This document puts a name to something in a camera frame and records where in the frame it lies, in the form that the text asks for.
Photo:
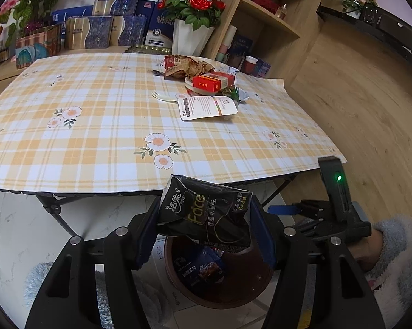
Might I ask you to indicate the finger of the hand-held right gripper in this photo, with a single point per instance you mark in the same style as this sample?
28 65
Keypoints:
285 209
315 227

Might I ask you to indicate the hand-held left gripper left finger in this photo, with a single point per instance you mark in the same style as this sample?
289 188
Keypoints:
146 243

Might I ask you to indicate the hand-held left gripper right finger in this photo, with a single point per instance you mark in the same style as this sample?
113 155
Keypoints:
261 236

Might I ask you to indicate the black tissue packet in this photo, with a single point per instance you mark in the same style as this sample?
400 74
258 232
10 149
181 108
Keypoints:
206 212

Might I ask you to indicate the brown round plastic bin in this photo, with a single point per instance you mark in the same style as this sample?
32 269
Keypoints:
226 291

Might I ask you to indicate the green gold foil pouch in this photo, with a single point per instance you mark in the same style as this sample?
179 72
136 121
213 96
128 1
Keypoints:
231 92

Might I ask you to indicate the white printed pouch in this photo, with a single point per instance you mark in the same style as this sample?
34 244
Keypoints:
206 106

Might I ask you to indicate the red cigarette box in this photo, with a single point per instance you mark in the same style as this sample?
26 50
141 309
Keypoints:
213 81

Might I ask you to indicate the white plastic fork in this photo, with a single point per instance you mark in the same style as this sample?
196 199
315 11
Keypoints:
165 96

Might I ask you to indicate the brown paper bag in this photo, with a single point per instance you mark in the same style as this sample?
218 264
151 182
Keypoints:
189 67

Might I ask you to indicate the person's right forearm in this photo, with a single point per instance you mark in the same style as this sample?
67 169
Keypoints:
398 253

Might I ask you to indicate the fluffy blue grey rug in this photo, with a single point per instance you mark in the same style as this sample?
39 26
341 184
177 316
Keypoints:
38 284

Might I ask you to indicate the small blue carton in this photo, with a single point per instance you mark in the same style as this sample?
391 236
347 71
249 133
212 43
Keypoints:
263 68

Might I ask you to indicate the red paper cup white lid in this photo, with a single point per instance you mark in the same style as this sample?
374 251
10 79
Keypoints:
250 64

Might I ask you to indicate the blue cartoon gift box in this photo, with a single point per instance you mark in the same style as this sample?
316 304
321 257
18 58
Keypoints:
242 43

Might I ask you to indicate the stack of pastel cups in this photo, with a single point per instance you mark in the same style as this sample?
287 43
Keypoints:
226 44

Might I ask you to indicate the black countertop ledge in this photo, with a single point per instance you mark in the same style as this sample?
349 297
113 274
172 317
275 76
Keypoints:
381 31

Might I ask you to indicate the small white vase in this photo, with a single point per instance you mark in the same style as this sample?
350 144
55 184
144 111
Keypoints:
353 13

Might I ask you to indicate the gold leaf-shaped tray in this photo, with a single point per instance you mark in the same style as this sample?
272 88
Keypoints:
147 48

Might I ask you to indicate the white faceted flower pot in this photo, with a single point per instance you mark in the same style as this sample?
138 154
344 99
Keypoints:
192 37

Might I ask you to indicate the glass perfume bottle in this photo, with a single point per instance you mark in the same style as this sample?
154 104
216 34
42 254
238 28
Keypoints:
282 11

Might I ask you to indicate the wooden shelf unit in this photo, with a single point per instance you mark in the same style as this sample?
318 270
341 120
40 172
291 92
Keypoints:
233 7

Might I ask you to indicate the blue white box round emblem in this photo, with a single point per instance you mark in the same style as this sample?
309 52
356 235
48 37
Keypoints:
159 31

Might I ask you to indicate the red rose bouquet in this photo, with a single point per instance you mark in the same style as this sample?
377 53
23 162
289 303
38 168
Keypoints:
192 0

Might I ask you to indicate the dark blue box red logo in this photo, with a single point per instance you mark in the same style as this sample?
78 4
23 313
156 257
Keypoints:
146 8

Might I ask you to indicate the flat blue box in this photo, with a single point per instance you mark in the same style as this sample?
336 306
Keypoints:
72 12

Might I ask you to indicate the purple artificial flowers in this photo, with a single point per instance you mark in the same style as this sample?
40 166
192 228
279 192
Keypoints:
33 26

